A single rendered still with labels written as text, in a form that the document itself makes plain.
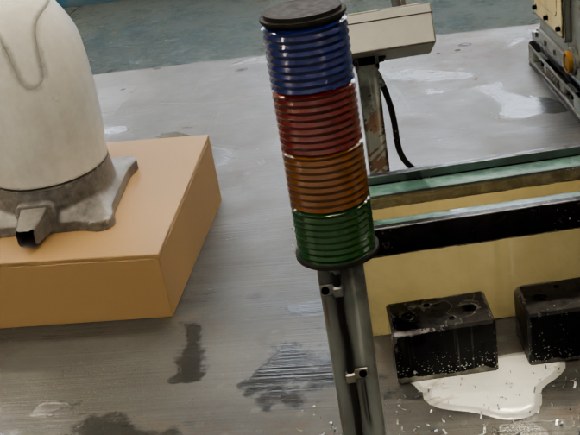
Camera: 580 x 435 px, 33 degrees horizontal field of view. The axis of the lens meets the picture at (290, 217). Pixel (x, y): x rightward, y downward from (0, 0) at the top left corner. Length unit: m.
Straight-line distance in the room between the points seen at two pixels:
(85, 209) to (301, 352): 0.34
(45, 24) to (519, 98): 0.84
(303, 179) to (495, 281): 0.40
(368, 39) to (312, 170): 0.53
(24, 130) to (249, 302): 0.33
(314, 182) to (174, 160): 0.67
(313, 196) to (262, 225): 0.65
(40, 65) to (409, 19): 0.44
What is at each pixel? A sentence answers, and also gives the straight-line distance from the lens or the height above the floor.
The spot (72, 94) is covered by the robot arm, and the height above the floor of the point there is 1.05.
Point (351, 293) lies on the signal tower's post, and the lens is 0.75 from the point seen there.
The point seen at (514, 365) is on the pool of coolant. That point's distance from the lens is 0.99.
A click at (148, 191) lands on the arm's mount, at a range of 1.27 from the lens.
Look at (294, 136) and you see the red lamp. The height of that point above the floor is 1.13.
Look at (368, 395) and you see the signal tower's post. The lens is 0.80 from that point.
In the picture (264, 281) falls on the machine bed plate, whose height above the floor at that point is 0.80.
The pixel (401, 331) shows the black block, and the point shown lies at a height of 0.86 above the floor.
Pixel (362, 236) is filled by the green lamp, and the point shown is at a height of 1.05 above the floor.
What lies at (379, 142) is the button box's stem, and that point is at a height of 0.91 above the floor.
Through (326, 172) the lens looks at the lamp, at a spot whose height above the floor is 1.11.
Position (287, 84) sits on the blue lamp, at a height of 1.17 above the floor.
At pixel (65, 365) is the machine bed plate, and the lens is 1.13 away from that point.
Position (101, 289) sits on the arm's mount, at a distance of 1.17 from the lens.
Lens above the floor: 1.37
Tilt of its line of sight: 25 degrees down
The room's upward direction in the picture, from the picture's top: 10 degrees counter-clockwise
